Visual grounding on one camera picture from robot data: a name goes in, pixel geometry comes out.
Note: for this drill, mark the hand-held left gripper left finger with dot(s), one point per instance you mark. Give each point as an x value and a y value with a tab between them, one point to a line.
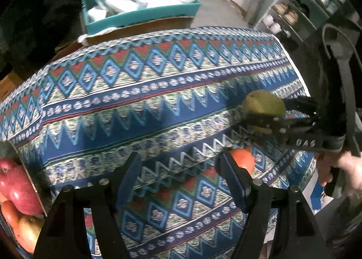
128	179

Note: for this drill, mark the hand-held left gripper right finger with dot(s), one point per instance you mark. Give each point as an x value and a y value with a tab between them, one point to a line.
230	179

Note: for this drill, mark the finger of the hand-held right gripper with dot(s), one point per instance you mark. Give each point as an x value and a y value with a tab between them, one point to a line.
302	105
271	128

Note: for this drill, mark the orange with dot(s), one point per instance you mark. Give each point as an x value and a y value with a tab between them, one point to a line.
243	160

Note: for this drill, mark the green pear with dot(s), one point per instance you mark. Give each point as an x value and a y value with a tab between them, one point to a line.
265	103

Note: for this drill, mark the large red apple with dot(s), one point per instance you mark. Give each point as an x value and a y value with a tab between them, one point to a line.
22	191

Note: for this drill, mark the yellow pear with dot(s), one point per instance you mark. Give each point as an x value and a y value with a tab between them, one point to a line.
28	233

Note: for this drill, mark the small red apple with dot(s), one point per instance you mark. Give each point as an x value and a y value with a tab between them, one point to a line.
7	164

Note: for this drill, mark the small tangerine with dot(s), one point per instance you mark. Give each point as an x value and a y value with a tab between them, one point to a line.
10	216

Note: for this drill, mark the person's right hand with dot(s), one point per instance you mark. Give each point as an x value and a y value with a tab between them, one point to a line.
353	168

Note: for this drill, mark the blue patterned tablecloth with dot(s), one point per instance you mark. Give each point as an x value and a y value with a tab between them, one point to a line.
141	106

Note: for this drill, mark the metal shoe rack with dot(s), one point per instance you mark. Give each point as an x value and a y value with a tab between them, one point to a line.
306	23

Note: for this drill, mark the group of shoes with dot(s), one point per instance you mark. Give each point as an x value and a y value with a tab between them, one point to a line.
291	15

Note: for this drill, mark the cardboard box with label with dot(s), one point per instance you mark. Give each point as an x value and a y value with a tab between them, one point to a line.
69	49

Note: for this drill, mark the open cardboard box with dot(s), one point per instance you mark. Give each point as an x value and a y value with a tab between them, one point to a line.
11	81

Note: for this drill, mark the large flat cardboard box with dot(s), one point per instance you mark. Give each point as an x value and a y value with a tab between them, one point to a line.
158	24

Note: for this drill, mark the teal plastic bin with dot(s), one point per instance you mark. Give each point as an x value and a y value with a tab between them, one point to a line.
141	15

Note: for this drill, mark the dark hanging coat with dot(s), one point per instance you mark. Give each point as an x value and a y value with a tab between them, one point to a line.
34	7

